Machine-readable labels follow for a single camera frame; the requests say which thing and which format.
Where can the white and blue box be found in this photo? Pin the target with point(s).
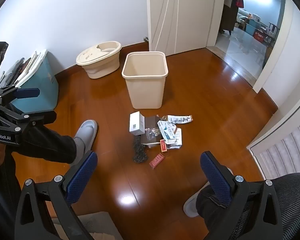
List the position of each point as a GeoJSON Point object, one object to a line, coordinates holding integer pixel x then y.
{"type": "Point", "coordinates": [166, 130]}

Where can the white flat boards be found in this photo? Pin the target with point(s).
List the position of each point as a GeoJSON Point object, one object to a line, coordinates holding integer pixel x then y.
{"type": "Point", "coordinates": [32, 65]}

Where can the person's leg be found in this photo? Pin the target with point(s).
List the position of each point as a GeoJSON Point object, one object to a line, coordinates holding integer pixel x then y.
{"type": "Point", "coordinates": [52, 145]}
{"type": "Point", "coordinates": [212, 212]}

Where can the white door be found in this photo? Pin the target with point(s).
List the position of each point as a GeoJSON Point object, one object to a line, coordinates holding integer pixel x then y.
{"type": "Point", "coordinates": [185, 17]}

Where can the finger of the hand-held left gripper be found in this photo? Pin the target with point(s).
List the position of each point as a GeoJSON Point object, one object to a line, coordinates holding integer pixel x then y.
{"type": "Point", "coordinates": [27, 93]}
{"type": "Point", "coordinates": [43, 118]}

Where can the dark wooden chair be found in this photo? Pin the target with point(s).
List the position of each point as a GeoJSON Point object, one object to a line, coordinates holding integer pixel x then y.
{"type": "Point", "coordinates": [273, 30]}

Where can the clear zip bag of swabs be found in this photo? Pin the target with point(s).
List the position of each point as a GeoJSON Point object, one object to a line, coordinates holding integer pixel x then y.
{"type": "Point", "coordinates": [152, 133]}

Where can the black mesh cloth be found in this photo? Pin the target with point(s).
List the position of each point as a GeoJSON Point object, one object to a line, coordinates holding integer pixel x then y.
{"type": "Point", "coordinates": [139, 152]}

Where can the teal storage box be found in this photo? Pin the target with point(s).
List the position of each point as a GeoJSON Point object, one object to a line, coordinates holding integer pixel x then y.
{"type": "Point", "coordinates": [42, 80]}

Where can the small red box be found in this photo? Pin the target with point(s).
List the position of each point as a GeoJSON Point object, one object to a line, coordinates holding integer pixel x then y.
{"type": "Point", "coordinates": [157, 161]}
{"type": "Point", "coordinates": [164, 145]}

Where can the person's right leg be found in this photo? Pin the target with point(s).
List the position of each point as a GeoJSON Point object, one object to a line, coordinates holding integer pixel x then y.
{"type": "Point", "coordinates": [212, 212]}

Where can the person's left leg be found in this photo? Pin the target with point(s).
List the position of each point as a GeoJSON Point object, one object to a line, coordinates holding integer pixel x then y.
{"type": "Point", "coordinates": [52, 145]}

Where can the beige plastic trash bin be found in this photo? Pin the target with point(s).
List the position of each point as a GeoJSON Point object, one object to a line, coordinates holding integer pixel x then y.
{"type": "Point", "coordinates": [145, 90]}

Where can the white door frame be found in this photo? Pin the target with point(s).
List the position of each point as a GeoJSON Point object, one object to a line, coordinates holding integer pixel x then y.
{"type": "Point", "coordinates": [267, 75]}

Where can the white orange-edged snack wrapper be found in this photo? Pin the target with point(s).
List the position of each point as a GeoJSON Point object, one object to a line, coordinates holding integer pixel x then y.
{"type": "Point", "coordinates": [180, 119]}

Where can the black mesh office chair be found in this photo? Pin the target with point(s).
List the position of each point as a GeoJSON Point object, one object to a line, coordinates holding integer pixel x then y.
{"type": "Point", "coordinates": [295, 205]}

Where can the dark brown packet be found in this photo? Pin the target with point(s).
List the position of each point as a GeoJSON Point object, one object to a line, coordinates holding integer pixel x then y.
{"type": "Point", "coordinates": [152, 122]}

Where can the grey slipper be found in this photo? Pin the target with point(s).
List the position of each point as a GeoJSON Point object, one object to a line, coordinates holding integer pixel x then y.
{"type": "Point", "coordinates": [88, 130]}
{"type": "Point", "coordinates": [191, 205]}

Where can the grey pleated upholstered panel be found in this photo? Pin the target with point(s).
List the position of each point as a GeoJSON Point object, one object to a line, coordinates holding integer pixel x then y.
{"type": "Point", "coordinates": [282, 152]}

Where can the grey floor mat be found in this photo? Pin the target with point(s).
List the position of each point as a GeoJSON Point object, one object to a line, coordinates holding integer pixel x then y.
{"type": "Point", "coordinates": [100, 222]}

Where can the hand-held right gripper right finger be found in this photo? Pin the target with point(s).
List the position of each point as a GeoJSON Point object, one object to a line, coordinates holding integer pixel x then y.
{"type": "Point", "coordinates": [215, 180]}

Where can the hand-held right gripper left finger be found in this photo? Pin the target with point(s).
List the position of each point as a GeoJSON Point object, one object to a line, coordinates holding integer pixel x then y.
{"type": "Point", "coordinates": [81, 180]}

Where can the white sofa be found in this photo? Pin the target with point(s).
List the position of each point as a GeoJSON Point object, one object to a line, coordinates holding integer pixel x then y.
{"type": "Point", "coordinates": [243, 13]}

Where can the beige lidded bucket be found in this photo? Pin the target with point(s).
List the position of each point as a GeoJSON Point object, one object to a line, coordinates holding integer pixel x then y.
{"type": "Point", "coordinates": [100, 67]}

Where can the white cardboard box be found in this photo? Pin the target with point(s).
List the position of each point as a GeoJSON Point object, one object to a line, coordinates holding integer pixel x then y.
{"type": "Point", "coordinates": [137, 123]}

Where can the red crate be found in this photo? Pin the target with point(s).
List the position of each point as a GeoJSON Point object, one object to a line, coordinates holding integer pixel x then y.
{"type": "Point", "coordinates": [260, 35]}

